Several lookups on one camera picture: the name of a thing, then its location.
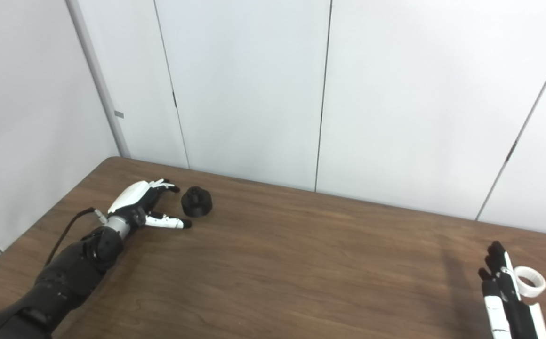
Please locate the round black part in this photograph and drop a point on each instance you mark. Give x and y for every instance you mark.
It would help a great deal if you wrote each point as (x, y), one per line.
(196, 205)

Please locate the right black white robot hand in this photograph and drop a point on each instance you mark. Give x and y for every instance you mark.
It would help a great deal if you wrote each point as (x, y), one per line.
(513, 315)

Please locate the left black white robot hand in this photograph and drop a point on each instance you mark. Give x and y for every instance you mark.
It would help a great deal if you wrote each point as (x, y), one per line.
(129, 195)

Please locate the gray wall corner post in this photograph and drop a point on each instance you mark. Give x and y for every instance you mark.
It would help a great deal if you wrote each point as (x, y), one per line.
(96, 70)

